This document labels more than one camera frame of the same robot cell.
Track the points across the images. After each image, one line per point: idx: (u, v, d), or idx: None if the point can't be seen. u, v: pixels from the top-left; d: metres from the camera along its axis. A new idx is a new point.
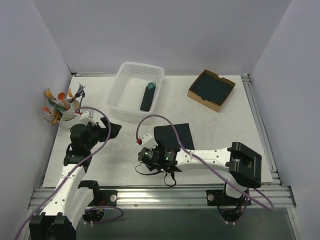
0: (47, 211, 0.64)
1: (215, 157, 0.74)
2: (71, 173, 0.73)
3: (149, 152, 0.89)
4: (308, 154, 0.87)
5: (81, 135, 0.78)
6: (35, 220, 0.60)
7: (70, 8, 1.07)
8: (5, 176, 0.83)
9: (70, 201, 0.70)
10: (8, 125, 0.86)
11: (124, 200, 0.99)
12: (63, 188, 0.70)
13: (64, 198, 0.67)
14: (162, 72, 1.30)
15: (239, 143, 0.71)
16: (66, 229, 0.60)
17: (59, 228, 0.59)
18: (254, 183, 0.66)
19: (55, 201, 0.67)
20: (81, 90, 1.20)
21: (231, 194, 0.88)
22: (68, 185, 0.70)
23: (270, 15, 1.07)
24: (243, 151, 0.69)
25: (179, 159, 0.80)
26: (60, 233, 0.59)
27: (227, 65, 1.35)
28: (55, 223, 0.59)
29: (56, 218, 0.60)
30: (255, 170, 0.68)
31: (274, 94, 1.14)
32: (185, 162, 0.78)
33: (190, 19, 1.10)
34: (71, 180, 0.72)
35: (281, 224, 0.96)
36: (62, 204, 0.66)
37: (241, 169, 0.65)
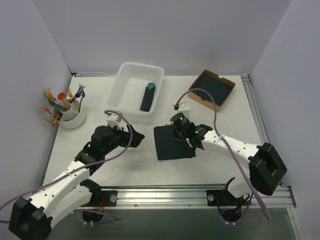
0: (33, 199, 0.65)
1: (241, 148, 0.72)
2: (74, 173, 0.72)
3: (184, 119, 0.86)
4: (308, 154, 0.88)
5: (101, 138, 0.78)
6: (19, 203, 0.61)
7: (70, 8, 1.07)
8: (5, 177, 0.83)
9: (59, 198, 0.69)
10: (8, 126, 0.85)
11: (124, 200, 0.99)
12: (59, 183, 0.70)
13: (55, 194, 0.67)
14: (162, 72, 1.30)
15: (273, 146, 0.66)
16: (39, 227, 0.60)
17: (32, 223, 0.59)
18: (267, 188, 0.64)
19: (46, 193, 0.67)
20: (81, 90, 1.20)
21: (231, 191, 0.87)
22: (64, 182, 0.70)
23: (270, 15, 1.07)
24: (272, 156, 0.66)
25: (207, 137, 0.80)
26: (31, 227, 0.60)
27: (227, 65, 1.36)
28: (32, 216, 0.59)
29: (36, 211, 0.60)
30: (275, 179, 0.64)
31: (274, 94, 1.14)
32: (211, 141, 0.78)
33: (190, 19, 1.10)
34: (70, 179, 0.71)
35: (281, 225, 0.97)
36: (49, 199, 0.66)
37: (261, 168, 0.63)
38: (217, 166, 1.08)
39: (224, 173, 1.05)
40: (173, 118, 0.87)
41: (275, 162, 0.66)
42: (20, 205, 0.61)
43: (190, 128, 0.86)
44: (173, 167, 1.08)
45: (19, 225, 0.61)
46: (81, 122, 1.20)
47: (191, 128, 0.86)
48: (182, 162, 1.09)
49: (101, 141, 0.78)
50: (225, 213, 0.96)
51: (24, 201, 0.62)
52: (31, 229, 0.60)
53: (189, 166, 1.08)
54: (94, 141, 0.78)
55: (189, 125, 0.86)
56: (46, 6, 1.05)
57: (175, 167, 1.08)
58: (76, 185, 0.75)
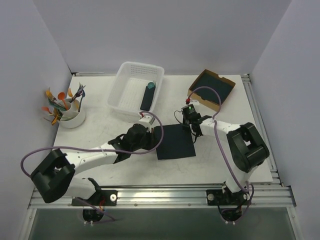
0: (68, 156, 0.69)
1: (227, 126, 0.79)
2: (107, 151, 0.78)
3: (192, 108, 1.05)
4: (309, 154, 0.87)
5: (136, 134, 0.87)
6: (55, 153, 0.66)
7: (69, 8, 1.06)
8: (5, 176, 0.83)
9: (86, 166, 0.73)
10: (8, 126, 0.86)
11: (124, 199, 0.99)
12: (91, 153, 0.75)
13: (86, 160, 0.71)
14: (162, 71, 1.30)
15: (253, 126, 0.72)
16: (62, 181, 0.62)
17: (63, 174, 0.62)
18: (243, 160, 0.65)
19: (80, 156, 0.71)
20: (81, 89, 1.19)
21: (228, 186, 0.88)
22: (97, 155, 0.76)
23: (270, 14, 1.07)
24: (250, 132, 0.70)
25: (204, 122, 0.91)
26: (57, 179, 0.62)
27: (227, 65, 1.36)
28: (64, 168, 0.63)
29: (68, 165, 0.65)
30: (252, 154, 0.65)
31: (274, 94, 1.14)
32: (207, 124, 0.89)
33: (190, 19, 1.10)
34: (102, 155, 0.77)
35: (281, 225, 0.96)
36: (80, 162, 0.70)
37: (236, 138, 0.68)
38: (217, 166, 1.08)
39: (224, 173, 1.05)
40: (183, 107, 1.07)
41: (254, 140, 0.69)
42: (55, 155, 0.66)
43: (195, 116, 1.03)
44: (173, 167, 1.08)
45: (44, 174, 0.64)
46: (80, 121, 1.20)
47: (196, 117, 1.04)
48: (182, 161, 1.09)
49: (135, 136, 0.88)
50: (225, 213, 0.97)
51: (60, 154, 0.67)
52: (58, 179, 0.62)
53: (188, 165, 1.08)
54: (130, 134, 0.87)
55: (195, 114, 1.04)
56: (45, 6, 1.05)
57: (175, 166, 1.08)
58: (99, 163, 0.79)
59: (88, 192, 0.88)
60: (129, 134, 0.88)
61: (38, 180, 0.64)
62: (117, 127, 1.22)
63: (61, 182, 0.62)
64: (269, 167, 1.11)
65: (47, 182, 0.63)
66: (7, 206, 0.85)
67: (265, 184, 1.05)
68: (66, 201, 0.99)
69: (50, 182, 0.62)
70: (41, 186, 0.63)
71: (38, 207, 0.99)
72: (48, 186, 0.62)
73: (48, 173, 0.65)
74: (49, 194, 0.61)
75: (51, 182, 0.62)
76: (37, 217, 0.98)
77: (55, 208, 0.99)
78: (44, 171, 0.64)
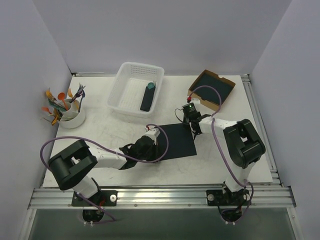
0: (91, 149, 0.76)
1: (224, 123, 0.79)
2: (119, 155, 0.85)
3: (192, 106, 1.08)
4: (308, 154, 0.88)
5: (143, 145, 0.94)
6: (79, 143, 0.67)
7: (69, 8, 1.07)
8: (4, 176, 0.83)
9: (101, 163, 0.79)
10: (8, 126, 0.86)
11: (124, 200, 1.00)
12: (108, 152, 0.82)
13: (104, 156, 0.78)
14: (162, 71, 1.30)
15: (250, 122, 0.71)
16: (83, 171, 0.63)
17: (85, 164, 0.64)
18: (239, 156, 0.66)
19: (100, 151, 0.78)
20: (81, 90, 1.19)
21: (231, 187, 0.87)
22: (113, 156, 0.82)
23: (270, 15, 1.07)
24: (247, 129, 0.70)
25: (202, 120, 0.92)
26: (78, 167, 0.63)
27: (227, 65, 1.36)
28: (87, 158, 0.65)
29: (90, 157, 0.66)
30: (248, 150, 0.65)
31: (274, 94, 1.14)
32: (205, 122, 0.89)
33: (190, 19, 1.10)
34: (116, 156, 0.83)
35: (282, 225, 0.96)
36: (100, 156, 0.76)
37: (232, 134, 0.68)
38: (217, 166, 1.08)
39: (224, 173, 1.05)
40: (184, 105, 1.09)
41: (251, 136, 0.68)
42: (79, 145, 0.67)
43: (195, 115, 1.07)
44: (173, 167, 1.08)
45: (64, 161, 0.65)
46: (80, 121, 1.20)
47: (196, 115, 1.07)
48: (182, 162, 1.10)
49: (143, 147, 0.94)
50: (225, 213, 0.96)
51: (84, 145, 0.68)
52: (79, 168, 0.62)
53: (188, 165, 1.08)
54: (137, 145, 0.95)
55: (195, 112, 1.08)
56: (45, 6, 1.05)
57: (175, 166, 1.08)
58: (110, 164, 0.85)
59: (89, 191, 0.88)
60: (137, 144, 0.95)
61: (57, 166, 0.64)
62: (117, 127, 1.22)
63: (81, 171, 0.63)
64: (269, 168, 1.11)
65: (66, 169, 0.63)
66: (7, 206, 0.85)
67: (265, 185, 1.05)
68: (66, 201, 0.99)
69: (70, 170, 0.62)
70: (59, 172, 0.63)
71: (38, 207, 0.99)
72: (67, 173, 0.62)
73: (67, 161, 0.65)
74: (66, 181, 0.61)
75: (71, 170, 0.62)
76: (37, 218, 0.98)
77: (55, 209, 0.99)
78: (64, 158, 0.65)
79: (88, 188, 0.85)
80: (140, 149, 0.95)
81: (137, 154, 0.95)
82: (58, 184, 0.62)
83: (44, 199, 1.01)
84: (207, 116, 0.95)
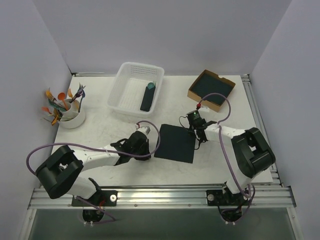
0: (75, 152, 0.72)
1: (231, 131, 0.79)
2: (110, 152, 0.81)
3: (196, 114, 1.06)
4: (309, 154, 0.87)
5: (138, 139, 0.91)
6: (63, 148, 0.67)
7: (69, 9, 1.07)
8: (5, 177, 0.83)
9: (90, 164, 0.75)
10: (8, 126, 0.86)
11: (124, 200, 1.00)
12: (96, 152, 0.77)
13: (92, 157, 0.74)
14: (162, 71, 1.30)
15: (258, 131, 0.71)
16: (71, 177, 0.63)
17: (71, 170, 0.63)
18: (248, 167, 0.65)
19: (87, 153, 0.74)
20: (81, 90, 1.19)
21: (231, 188, 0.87)
22: (102, 154, 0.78)
23: (270, 15, 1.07)
24: (255, 138, 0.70)
25: (208, 127, 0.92)
26: (64, 175, 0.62)
27: (227, 65, 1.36)
28: (72, 164, 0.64)
29: (76, 161, 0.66)
30: (258, 160, 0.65)
31: (274, 94, 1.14)
32: (211, 129, 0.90)
33: (190, 19, 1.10)
34: (106, 155, 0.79)
35: (282, 225, 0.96)
36: (87, 159, 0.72)
37: (241, 144, 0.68)
38: (217, 166, 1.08)
39: (224, 173, 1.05)
40: (188, 113, 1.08)
41: (260, 146, 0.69)
42: (63, 151, 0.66)
43: (200, 121, 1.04)
44: (173, 167, 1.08)
45: (51, 170, 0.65)
46: (80, 121, 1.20)
47: (201, 122, 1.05)
48: (182, 162, 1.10)
49: (137, 141, 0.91)
50: (225, 213, 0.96)
51: (68, 150, 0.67)
52: (65, 175, 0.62)
53: (188, 166, 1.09)
54: (132, 139, 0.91)
55: (200, 119, 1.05)
56: (45, 6, 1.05)
57: (175, 167, 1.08)
58: (103, 163, 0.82)
59: (88, 191, 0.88)
60: (131, 138, 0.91)
61: (44, 175, 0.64)
62: (117, 127, 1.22)
63: (69, 178, 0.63)
64: (269, 168, 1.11)
65: (54, 177, 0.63)
66: (6, 206, 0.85)
67: (265, 185, 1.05)
68: (66, 201, 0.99)
69: (58, 178, 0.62)
70: (48, 181, 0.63)
71: (38, 207, 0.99)
72: (55, 181, 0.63)
73: (54, 168, 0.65)
74: (55, 190, 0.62)
75: (58, 178, 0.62)
76: (37, 218, 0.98)
77: (55, 209, 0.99)
78: (51, 167, 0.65)
79: (86, 188, 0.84)
80: (135, 143, 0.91)
81: (132, 149, 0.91)
82: (49, 193, 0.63)
83: (44, 199, 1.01)
84: (212, 123, 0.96)
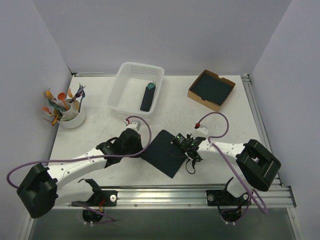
0: (50, 169, 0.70)
1: (229, 149, 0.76)
2: (93, 159, 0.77)
3: (180, 137, 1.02)
4: (309, 155, 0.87)
5: (129, 137, 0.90)
6: (37, 168, 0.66)
7: (69, 9, 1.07)
8: (4, 177, 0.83)
9: (72, 177, 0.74)
10: (9, 126, 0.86)
11: (124, 200, 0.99)
12: (76, 164, 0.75)
13: (70, 171, 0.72)
14: (162, 72, 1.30)
15: (258, 142, 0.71)
16: (47, 198, 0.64)
17: (45, 192, 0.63)
18: (261, 182, 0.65)
19: (64, 168, 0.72)
20: (81, 90, 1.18)
21: (230, 191, 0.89)
22: (83, 163, 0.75)
23: (270, 14, 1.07)
24: (258, 150, 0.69)
25: (201, 147, 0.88)
26: (40, 197, 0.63)
27: (227, 65, 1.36)
28: (46, 185, 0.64)
29: (50, 181, 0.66)
30: (267, 173, 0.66)
31: (274, 94, 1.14)
32: (206, 149, 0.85)
33: (190, 19, 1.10)
34: (88, 163, 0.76)
35: (281, 225, 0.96)
36: (64, 174, 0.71)
37: (248, 163, 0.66)
38: (217, 166, 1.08)
39: (224, 173, 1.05)
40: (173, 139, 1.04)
41: (264, 157, 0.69)
42: (37, 171, 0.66)
43: (187, 142, 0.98)
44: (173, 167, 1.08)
45: (28, 191, 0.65)
46: (80, 121, 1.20)
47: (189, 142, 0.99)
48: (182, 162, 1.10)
49: (128, 139, 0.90)
50: (225, 213, 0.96)
51: (42, 169, 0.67)
52: (40, 198, 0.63)
53: (188, 165, 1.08)
54: (123, 138, 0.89)
55: (186, 141, 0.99)
56: (46, 6, 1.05)
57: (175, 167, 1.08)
58: (90, 170, 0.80)
59: (85, 192, 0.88)
60: (121, 137, 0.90)
61: (23, 196, 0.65)
62: (117, 127, 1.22)
63: (46, 199, 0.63)
64: None
65: (31, 199, 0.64)
66: (6, 206, 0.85)
67: None
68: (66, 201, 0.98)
69: (35, 200, 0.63)
70: (26, 202, 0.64)
71: None
72: (33, 203, 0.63)
73: (32, 189, 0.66)
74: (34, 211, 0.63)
75: (35, 200, 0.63)
76: (37, 218, 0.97)
77: (55, 209, 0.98)
78: (27, 188, 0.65)
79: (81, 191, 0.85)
80: (126, 142, 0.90)
81: (122, 148, 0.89)
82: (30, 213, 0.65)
83: None
84: (202, 141, 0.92)
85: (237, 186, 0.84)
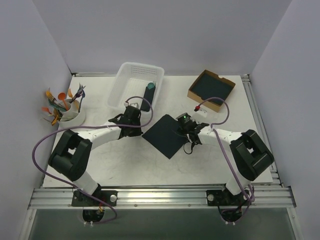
0: (80, 133, 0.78)
1: (227, 135, 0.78)
2: (111, 127, 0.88)
3: (186, 117, 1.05)
4: (308, 155, 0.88)
5: (134, 111, 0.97)
6: (67, 133, 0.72)
7: (69, 10, 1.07)
8: (4, 177, 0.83)
9: (96, 142, 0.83)
10: (9, 126, 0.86)
11: (124, 200, 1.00)
12: (98, 130, 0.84)
13: (97, 135, 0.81)
14: (162, 72, 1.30)
15: (255, 133, 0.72)
16: (84, 155, 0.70)
17: (82, 148, 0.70)
18: (250, 170, 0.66)
19: (91, 133, 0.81)
20: (81, 90, 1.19)
21: (229, 189, 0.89)
22: (104, 130, 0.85)
23: (270, 14, 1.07)
24: (253, 141, 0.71)
25: (202, 131, 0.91)
26: (78, 155, 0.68)
27: (227, 65, 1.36)
28: (80, 143, 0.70)
29: (82, 140, 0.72)
30: (258, 162, 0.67)
31: (274, 94, 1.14)
32: (205, 133, 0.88)
33: (190, 19, 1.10)
34: (108, 130, 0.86)
35: (282, 226, 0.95)
36: (93, 137, 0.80)
37: (241, 149, 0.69)
38: (218, 165, 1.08)
39: (224, 173, 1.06)
40: (178, 116, 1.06)
41: (259, 148, 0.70)
42: (69, 135, 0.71)
43: (192, 125, 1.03)
44: (173, 167, 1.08)
45: (62, 155, 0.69)
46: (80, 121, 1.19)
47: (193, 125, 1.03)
48: (182, 162, 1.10)
49: (133, 113, 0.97)
50: (225, 213, 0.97)
51: (73, 133, 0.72)
52: (79, 154, 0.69)
53: (188, 165, 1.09)
54: (128, 112, 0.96)
55: (191, 123, 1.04)
56: (46, 7, 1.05)
57: (175, 167, 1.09)
58: (107, 138, 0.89)
59: (91, 187, 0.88)
60: (127, 112, 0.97)
61: (58, 162, 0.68)
62: None
63: (84, 155, 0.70)
64: (269, 168, 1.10)
65: (67, 160, 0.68)
66: (7, 206, 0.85)
67: (264, 185, 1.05)
68: (66, 202, 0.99)
69: (72, 160, 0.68)
70: (62, 165, 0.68)
71: (39, 207, 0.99)
72: (70, 163, 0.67)
73: (65, 153, 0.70)
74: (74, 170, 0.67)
75: (72, 160, 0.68)
76: (37, 218, 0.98)
77: (55, 209, 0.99)
78: (62, 153, 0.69)
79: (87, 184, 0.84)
80: (131, 116, 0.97)
81: (129, 121, 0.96)
82: (68, 176, 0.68)
83: (45, 200, 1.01)
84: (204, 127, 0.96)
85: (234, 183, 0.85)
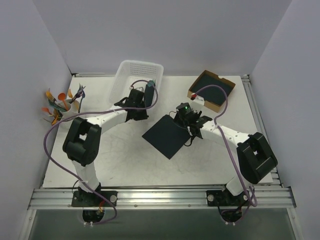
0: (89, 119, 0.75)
1: (233, 136, 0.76)
2: (118, 111, 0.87)
3: (188, 108, 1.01)
4: (308, 155, 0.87)
5: (138, 93, 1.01)
6: (77, 119, 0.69)
7: (69, 10, 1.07)
8: (4, 177, 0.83)
9: (105, 127, 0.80)
10: (9, 126, 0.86)
11: (124, 200, 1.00)
12: (106, 114, 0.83)
13: (105, 119, 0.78)
14: (162, 70, 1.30)
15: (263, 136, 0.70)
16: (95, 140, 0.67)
17: (92, 134, 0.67)
18: (253, 175, 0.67)
19: (99, 118, 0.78)
20: (81, 90, 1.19)
21: (229, 189, 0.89)
22: (112, 114, 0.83)
23: (270, 15, 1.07)
24: (261, 144, 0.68)
25: (205, 126, 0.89)
26: (89, 141, 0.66)
27: (227, 66, 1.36)
28: (91, 129, 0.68)
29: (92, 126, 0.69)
30: (261, 167, 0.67)
31: (274, 94, 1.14)
32: (208, 129, 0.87)
33: (190, 19, 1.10)
34: (115, 114, 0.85)
35: (282, 226, 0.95)
36: (101, 122, 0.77)
37: (248, 153, 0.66)
38: (218, 166, 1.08)
39: (224, 173, 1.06)
40: (178, 107, 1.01)
41: (264, 151, 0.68)
42: (78, 122, 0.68)
43: (192, 117, 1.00)
44: (173, 167, 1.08)
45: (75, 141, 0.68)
46: None
47: (193, 118, 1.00)
48: (182, 162, 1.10)
49: (137, 95, 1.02)
50: (225, 213, 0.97)
51: (83, 119, 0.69)
52: (90, 140, 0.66)
53: (188, 165, 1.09)
54: (133, 95, 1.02)
55: (192, 115, 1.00)
56: (46, 7, 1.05)
57: (175, 167, 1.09)
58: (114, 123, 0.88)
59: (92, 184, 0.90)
60: (131, 96, 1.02)
61: (72, 148, 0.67)
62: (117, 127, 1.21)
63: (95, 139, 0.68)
64: None
65: (80, 146, 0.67)
66: (7, 207, 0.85)
67: (264, 185, 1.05)
68: (66, 202, 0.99)
69: (84, 146, 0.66)
70: (76, 152, 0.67)
71: (38, 208, 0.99)
72: (83, 149, 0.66)
73: (77, 140, 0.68)
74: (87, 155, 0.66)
75: (85, 146, 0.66)
76: (37, 218, 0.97)
77: (55, 209, 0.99)
78: (74, 139, 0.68)
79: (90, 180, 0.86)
80: (136, 98, 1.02)
81: (134, 104, 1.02)
82: (81, 161, 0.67)
83: (44, 200, 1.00)
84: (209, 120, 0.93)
85: (234, 183, 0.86)
